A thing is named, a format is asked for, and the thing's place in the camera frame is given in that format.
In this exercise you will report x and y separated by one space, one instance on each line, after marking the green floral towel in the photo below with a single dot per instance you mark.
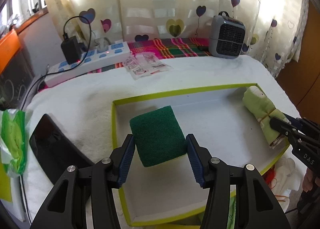
263 110

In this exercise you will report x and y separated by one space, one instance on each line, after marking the orange storage box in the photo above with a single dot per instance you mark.
9 47

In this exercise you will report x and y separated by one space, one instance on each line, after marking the white towel table cover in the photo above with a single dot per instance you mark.
81 107

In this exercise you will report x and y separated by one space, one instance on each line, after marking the green-topped yellow sponge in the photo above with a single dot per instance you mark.
158 136

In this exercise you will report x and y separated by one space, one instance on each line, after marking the light green cloth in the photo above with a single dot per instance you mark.
231 213

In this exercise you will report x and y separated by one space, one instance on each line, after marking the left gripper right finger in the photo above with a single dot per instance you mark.
256 205

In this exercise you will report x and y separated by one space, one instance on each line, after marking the black power adapter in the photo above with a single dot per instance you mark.
71 49

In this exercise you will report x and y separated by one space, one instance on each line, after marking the lime green cardboard box tray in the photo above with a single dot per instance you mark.
220 122

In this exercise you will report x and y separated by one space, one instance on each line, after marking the heart-patterned curtain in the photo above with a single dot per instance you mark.
274 28

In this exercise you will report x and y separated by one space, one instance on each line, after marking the green tissue pack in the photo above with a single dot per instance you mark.
13 142

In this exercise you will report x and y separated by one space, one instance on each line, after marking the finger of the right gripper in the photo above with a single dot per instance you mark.
303 124
285 128

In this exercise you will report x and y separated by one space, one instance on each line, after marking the white power strip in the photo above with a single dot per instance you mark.
96 59

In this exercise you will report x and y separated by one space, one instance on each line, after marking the red tassel mask ornament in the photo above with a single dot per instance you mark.
269 175

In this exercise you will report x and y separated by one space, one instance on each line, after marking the black smartphone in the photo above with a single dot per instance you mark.
54 151

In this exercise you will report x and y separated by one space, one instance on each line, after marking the lime green box lid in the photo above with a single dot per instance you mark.
5 187

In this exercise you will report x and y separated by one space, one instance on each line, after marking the person's right hand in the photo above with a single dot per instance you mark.
310 180

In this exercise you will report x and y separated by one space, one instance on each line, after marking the plaid cloth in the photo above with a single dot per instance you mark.
163 49

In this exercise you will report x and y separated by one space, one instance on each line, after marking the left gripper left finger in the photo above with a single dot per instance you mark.
65 205

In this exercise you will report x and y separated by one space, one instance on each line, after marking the small sachet packets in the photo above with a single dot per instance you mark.
144 64

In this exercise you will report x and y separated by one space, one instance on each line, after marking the grey portable heater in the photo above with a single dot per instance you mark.
226 36

